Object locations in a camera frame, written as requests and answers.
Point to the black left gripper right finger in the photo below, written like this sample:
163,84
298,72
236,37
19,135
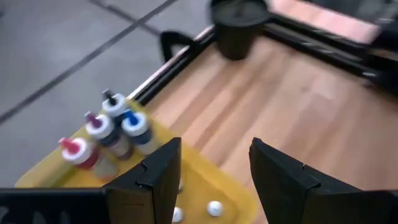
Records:
286,193

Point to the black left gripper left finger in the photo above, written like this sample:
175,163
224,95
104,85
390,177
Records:
149,193

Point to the small white-capped dropper bottle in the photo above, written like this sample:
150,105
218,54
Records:
178,214
215,208

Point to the blue nozzle food coloring bottle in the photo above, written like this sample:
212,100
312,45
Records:
136,124

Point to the red nozzle food coloring bottle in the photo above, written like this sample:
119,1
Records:
79,152

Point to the purple nozzle food coloring bottle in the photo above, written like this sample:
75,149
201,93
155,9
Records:
99,127

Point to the blue capped bottle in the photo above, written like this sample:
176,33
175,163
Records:
115,105

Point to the yellow translucent plastic tray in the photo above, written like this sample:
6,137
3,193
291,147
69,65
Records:
202,186

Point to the leafy tree in black pot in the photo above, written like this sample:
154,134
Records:
237,31

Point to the black aluminium extrusion frame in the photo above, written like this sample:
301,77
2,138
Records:
314,48

